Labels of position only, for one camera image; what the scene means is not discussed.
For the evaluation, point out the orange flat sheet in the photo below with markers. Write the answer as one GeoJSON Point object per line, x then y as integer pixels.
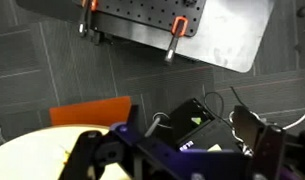
{"type": "Point", "coordinates": [92, 111]}

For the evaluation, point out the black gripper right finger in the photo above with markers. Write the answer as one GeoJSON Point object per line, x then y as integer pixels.
{"type": "Point", "coordinates": [268, 150]}

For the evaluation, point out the orange black bar clamp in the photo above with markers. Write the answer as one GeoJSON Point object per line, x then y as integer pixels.
{"type": "Point", "coordinates": [87, 16]}
{"type": "Point", "coordinates": [177, 36]}

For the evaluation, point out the black perforated mounting board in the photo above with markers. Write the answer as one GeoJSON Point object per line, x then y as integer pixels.
{"type": "Point", "coordinates": [152, 13]}

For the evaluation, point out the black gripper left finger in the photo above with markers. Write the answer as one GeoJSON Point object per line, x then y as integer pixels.
{"type": "Point", "coordinates": [82, 153]}

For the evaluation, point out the black electronics box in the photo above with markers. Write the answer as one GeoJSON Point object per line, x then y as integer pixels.
{"type": "Point", "coordinates": [195, 123]}

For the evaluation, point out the dark cart top plate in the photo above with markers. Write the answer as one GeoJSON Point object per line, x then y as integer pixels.
{"type": "Point", "coordinates": [232, 33]}

